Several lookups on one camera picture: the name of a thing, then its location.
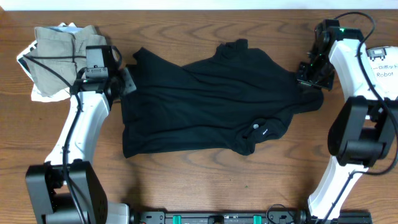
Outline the black t-shirt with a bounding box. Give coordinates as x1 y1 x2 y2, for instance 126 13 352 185
121 39 323 157

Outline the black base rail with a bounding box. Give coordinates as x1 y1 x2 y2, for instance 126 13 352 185
129 208 373 224

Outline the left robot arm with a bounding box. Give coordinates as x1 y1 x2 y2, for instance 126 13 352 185
25 68 136 223

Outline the khaki folded shirt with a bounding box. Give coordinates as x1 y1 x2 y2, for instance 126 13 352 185
24 25 108 98

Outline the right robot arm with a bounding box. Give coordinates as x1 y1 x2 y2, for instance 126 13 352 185
267 19 397 223

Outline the white printed garment under khaki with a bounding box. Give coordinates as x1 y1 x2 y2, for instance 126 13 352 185
16 22 108 103

